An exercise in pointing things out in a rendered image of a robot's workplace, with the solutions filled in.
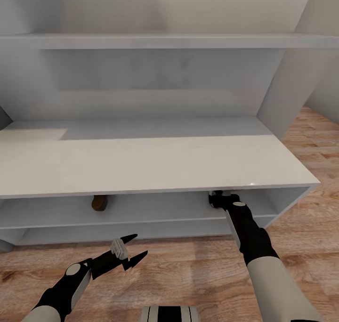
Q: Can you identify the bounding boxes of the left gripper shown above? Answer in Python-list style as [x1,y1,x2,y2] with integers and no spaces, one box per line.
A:
[102,234,148,273]

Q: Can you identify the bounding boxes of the robot trunk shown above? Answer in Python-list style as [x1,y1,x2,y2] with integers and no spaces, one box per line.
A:
[138,306,201,322]

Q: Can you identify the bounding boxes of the sandal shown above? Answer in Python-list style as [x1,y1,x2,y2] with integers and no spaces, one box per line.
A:
[91,195,108,212]

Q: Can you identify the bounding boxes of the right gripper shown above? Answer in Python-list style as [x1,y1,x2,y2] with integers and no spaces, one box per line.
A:
[209,194,240,209]

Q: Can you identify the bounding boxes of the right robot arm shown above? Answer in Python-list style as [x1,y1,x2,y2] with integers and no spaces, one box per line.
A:
[209,190,326,322]

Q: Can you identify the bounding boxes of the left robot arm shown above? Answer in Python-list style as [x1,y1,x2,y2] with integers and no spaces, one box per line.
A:
[21,234,148,322]

